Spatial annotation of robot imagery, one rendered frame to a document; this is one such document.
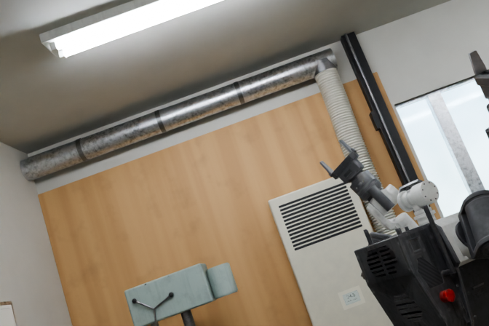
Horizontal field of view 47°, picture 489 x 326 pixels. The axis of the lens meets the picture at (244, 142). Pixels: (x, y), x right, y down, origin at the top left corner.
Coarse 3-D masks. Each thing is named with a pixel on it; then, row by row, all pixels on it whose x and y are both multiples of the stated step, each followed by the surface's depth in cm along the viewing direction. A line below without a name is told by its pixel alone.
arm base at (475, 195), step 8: (480, 192) 142; (488, 192) 142; (464, 200) 145; (464, 208) 146; (464, 216) 148; (464, 224) 146; (464, 232) 146; (472, 240) 143; (480, 240) 136; (488, 240) 134; (472, 248) 141; (480, 248) 136; (488, 248) 135; (472, 256) 141; (480, 256) 139; (488, 256) 138
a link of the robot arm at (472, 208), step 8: (472, 200) 143; (480, 200) 141; (488, 200) 141; (472, 208) 142; (480, 208) 140; (488, 208) 139; (472, 216) 141; (480, 216) 139; (488, 216) 138; (472, 224) 141; (480, 224) 138; (488, 224) 136; (472, 232) 141; (480, 232) 137; (488, 232) 135
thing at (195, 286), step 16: (176, 272) 316; (192, 272) 315; (208, 272) 318; (224, 272) 316; (144, 288) 315; (160, 288) 314; (176, 288) 314; (192, 288) 313; (208, 288) 312; (224, 288) 313; (128, 304) 314; (144, 304) 312; (160, 304) 311; (176, 304) 312; (192, 304) 311; (144, 320) 312; (160, 320) 312; (192, 320) 316
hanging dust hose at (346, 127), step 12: (324, 72) 367; (336, 72) 368; (324, 84) 366; (336, 84) 364; (324, 96) 367; (336, 96) 362; (336, 108) 360; (348, 108) 361; (336, 120) 360; (348, 120) 359; (336, 132) 362; (348, 132) 356; (360, 132) 359; (348, 144) 355; (360, 144) 355; (360, 156) 351; (372, 168) 351; (372, 216) 347; (384, 216) 341; (384, 228) 341
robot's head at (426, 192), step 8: (416, 184) 163; (424, 184) 160; (432, 184) 161; (400, 192) 169; (408, 192) 164; (416, 192) 160; (424, 192) 159; (432, 192) 160; (400, 200) 167; (408, 200) 164; (416, 200) 161; (424, 200) 159; (432, 200) 159; (408, 208) 166; (416, 208) 163; (416, 216) 162
